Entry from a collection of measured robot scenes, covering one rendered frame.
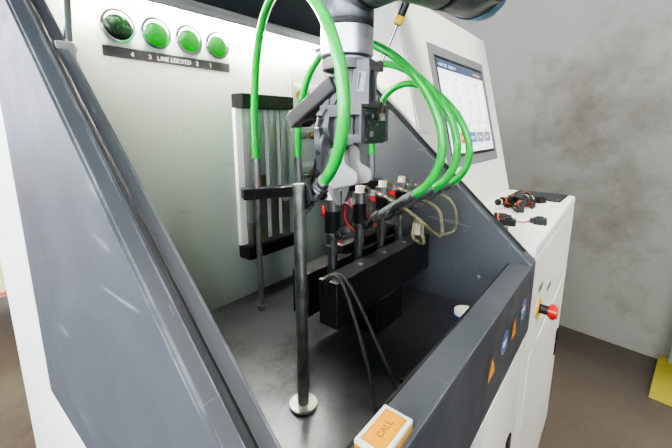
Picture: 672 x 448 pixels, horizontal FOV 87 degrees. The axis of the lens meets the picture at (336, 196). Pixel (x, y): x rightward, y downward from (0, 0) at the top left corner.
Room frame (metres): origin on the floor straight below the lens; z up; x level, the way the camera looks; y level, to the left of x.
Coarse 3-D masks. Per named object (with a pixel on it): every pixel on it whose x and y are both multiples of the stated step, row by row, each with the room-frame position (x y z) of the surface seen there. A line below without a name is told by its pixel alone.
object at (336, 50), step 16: (272, 0) 0.58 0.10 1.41; (320, 0) 0.43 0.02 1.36; (320, 16) 0.41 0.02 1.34; (256, 32) 0.65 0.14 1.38; (336, 32) 0.40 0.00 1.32; (256, 48) 0.66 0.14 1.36; (336, 48) 0.39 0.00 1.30; (256, 64) 0.68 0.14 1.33; (336, 64) 0.38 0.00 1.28; (256, 80) 0.69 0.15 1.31; (336, 80) 0.38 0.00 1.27; (256, 96) 0.70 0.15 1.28; (256, 112) 0.70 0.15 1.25; (256, 128) 0.71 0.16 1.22; (336, 128) 0.38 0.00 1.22; (256, 144) 0.71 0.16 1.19; (336, 144) 0.38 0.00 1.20; (256, 160) 0.71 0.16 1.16; (336, 160) 0.39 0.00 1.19; (320, 176) 0.42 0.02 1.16
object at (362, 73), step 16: (352, 64) 0.50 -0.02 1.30; (368, 64) 0.49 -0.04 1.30; (352, 80) 0.52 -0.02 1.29; (368, 80) 0.49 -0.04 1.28; (336, 96) 0.53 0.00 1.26; (352, 96) 0.51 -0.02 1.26; (368, 96) 0.49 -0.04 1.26; (320, 112) 0.53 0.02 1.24; (336, 112) 0.51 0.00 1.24; (352, 112) 0.49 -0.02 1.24; (368, 112) 0.50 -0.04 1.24; (384, 112) 0.53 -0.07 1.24; (352, 128) 0.50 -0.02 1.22; (368, 128) 0.50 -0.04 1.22; (384, 128) 0.53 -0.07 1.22; (352, 144) 0.50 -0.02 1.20
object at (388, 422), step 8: (384, 416) 0.28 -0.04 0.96; (392, 416) 0.28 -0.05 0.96; (400, 416) 0.28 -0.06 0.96; (376, 424) 0.27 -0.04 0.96; (384, 424) 0.27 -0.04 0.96; (392, 424) 0.27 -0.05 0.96; (400, 424) 0.27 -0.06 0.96; (368, 432) 0.26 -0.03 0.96; (376, 432) 0.26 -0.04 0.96; (384, 432) 0.26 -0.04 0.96; (392, 432) 0.26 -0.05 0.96; (408, 432) 0.27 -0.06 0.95; (368, 440) 0.25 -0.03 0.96; (376, 440) 0.25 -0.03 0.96; (384, 440) 0.25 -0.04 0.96
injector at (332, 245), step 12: (324, 204) 0.58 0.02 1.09; (336, 204) 0.58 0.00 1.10; (324, 216) 0.59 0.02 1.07; (336, 216) 0.58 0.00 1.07; (324, 228) 0.59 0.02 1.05; (336, 228) 0.58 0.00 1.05; (348, 228) 0.57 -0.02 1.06; (336, 240) 0.58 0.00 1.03; (336, 252) 0.58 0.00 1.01; (336, 264) 0.58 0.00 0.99
